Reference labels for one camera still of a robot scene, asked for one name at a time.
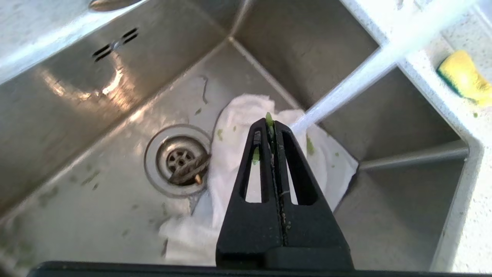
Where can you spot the white cloth with green bits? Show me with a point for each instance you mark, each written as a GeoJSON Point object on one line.
{"type": "Point", "coordinates": [230, 154]}

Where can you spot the steel sink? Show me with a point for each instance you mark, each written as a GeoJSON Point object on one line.
{"type": "Point", "coordinates": [96, 154]}

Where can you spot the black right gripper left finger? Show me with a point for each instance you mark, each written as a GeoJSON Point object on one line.
{"type": "Point", "coordinates": [250, 231]}

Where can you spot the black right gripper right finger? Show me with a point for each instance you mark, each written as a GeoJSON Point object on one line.
{"type": "Point", "coordinates": [315, 231]}

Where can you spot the yellow green sponge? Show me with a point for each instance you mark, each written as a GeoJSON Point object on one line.
{"type": "Point", "coordinates": [465, 77]}

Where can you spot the sink drain strainer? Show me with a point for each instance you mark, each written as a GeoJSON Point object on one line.
{"type": "Point", "coordinates": [178, 159]}

